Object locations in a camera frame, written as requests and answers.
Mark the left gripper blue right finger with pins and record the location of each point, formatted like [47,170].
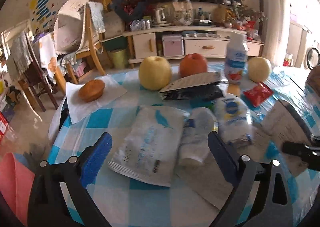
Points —
[272,205]

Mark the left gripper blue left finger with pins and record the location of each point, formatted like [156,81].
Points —
[47,205]

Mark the pink plastic trash basin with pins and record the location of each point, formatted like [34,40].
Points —
[16,184]

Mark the dark carton wrapper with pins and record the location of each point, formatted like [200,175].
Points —
[283,123]

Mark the red snack packet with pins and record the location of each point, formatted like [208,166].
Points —
[258,94]

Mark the white blue wrapper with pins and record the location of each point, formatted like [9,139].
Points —
[234,121]

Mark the gold square tin lid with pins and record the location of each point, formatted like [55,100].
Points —
[234,89]

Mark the white blue bird pouch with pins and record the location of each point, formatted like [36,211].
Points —
[149,152]

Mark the black white snack bag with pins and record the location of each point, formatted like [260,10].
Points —
[202,87]

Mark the blue white checkered tablecloth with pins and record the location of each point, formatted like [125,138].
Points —
[196,194]

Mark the small yellow pear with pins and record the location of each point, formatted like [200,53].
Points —
[259,69]

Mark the washing machine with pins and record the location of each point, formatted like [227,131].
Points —
[312,58]

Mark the white paper napkin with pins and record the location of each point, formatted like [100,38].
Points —
[78,109]

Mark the brown muffin cake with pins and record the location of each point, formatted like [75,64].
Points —
[92,90]

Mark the white yogurt drink bottle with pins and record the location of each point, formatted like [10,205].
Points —
[236,58]

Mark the dark wooden chair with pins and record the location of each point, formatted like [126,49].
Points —
[31,77]

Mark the red orange apple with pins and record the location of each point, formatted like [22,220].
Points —
[193,64]

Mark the light wooden chair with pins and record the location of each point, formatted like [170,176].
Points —
[90,45]

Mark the cream tv cabinet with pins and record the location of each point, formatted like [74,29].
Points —
[209,41]

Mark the green waste bin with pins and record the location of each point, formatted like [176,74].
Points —
[119,58]

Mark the large yellow pear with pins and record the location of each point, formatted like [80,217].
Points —
[155,73]

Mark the pink storage box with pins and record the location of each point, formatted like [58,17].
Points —
[172,45]

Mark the white curtain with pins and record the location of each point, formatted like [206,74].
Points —
[275,33]

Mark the white folded cushion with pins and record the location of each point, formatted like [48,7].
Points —
[68,26]

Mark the white electric kettle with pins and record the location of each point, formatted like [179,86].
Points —
[160,19]

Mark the dark flower bouquet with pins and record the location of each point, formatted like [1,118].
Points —
[129,10]

